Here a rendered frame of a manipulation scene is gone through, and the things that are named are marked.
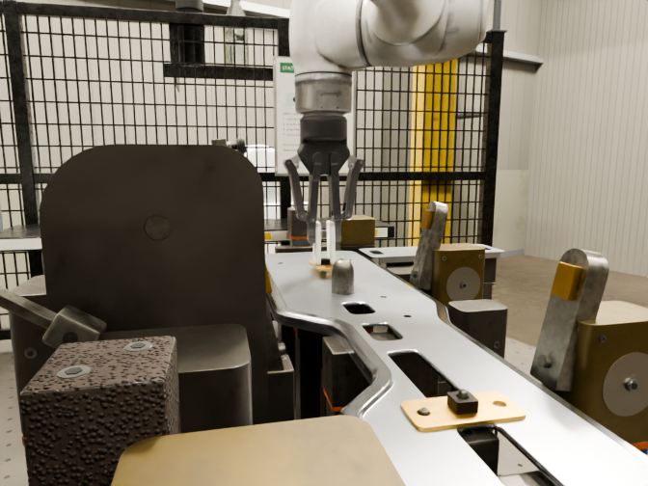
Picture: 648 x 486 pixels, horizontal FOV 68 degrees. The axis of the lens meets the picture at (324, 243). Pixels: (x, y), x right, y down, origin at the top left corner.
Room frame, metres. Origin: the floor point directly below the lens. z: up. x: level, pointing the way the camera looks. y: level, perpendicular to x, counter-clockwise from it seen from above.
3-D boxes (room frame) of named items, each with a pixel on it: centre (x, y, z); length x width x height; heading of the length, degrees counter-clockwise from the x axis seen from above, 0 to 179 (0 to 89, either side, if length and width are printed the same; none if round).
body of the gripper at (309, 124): (0.78, 0.00, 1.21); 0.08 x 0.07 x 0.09; 102
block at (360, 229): (1.08, -0.07, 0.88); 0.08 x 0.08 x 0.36; 13
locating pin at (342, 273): (0.66, -0.03, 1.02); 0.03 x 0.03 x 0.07
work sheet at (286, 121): (1.34, 0.02, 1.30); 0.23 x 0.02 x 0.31; 103
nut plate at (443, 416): (0.33, -0.10, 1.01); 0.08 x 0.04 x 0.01; 102
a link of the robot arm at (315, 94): (0.78, 0.00, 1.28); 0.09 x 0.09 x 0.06
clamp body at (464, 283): (0.77, -0.23, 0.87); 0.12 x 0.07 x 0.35; 103
